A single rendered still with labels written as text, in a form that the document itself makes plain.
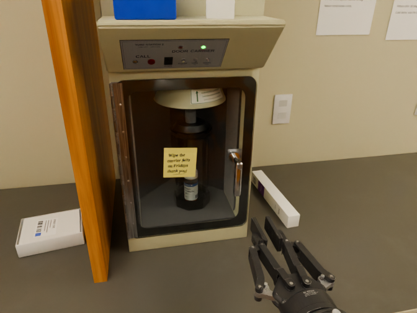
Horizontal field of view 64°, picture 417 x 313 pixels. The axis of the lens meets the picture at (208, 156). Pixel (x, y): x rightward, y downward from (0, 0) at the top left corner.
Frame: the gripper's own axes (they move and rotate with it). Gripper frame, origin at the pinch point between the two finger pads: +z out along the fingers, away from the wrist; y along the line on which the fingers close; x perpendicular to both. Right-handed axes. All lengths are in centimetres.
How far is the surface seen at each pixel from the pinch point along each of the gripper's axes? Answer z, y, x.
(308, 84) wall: 67, -40, -11
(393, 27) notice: 67, -70, -32
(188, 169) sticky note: 22.0, 11.4, -3.0
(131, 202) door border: 21.9, 25.2, 4.7
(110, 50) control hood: 15.7, 26.2, -30.9
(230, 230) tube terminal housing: 23.3, -0.3, 17.5
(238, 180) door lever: 17.0, 0.6, -1.9
